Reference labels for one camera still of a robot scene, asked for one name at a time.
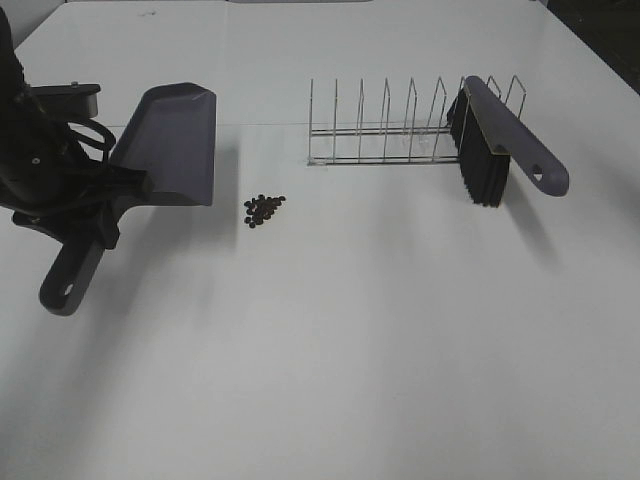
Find pile of coffee beans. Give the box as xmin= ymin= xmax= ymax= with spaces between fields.
xmin=243 ymin=194 xmax=286 ymax=229

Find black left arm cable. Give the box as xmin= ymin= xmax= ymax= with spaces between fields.
xmin=64 ymin=117 xmax=114 ymax=166

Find grey plastic dustpan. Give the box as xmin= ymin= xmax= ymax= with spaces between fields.
xmin=39 ymin=83 xmax=217 ymax=316

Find metal wire dish rack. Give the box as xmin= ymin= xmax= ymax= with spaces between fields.
xmin=305 ymin=74 xmax=526 ymax=168

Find grey hand brush black bristles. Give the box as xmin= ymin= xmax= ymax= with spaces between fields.
xmin=447 ymin=75 xmax=570 ymax=207

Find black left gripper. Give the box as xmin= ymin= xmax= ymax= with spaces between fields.
xmin=1 ymin=119 xmax=150 ymax=250

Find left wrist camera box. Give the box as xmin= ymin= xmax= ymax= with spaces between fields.
xmin=31 ymin=82 xmax=101 ymax=119

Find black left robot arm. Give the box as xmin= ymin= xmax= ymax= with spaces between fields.
xmin=1 ymin=16 xmax=150 ymax=249

